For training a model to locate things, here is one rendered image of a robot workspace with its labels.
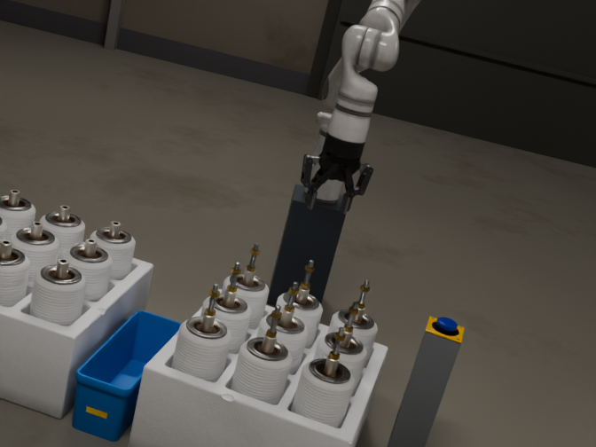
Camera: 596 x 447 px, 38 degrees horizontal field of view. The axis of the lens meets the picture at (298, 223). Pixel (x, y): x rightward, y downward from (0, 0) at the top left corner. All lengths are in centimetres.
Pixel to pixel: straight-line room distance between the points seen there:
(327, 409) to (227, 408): 18
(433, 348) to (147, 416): 54
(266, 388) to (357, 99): 54
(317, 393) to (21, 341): 56
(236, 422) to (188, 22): 356
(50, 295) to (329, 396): 54
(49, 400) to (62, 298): 20
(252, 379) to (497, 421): 75
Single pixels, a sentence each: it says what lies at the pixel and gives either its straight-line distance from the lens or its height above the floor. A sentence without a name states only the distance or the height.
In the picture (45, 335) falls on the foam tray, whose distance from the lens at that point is 164.
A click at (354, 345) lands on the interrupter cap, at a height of 25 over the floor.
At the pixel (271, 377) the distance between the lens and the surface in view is 152.
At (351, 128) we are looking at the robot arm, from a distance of 159.
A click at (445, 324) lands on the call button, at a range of 165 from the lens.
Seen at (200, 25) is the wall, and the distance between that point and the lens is 486.
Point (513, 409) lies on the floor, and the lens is 217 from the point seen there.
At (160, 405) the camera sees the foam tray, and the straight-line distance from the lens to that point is 158.
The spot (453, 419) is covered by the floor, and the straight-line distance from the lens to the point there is 203.
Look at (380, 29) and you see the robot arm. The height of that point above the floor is 81.
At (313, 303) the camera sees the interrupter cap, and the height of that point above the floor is 25.
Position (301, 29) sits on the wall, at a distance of 481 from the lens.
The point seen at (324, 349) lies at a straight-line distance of 161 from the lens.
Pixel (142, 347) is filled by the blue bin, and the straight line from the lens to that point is 189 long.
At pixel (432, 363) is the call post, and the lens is 167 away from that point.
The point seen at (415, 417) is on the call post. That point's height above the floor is 13.
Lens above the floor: 100
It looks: 20 degrees down
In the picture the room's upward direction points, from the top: 14 degrees clockwise
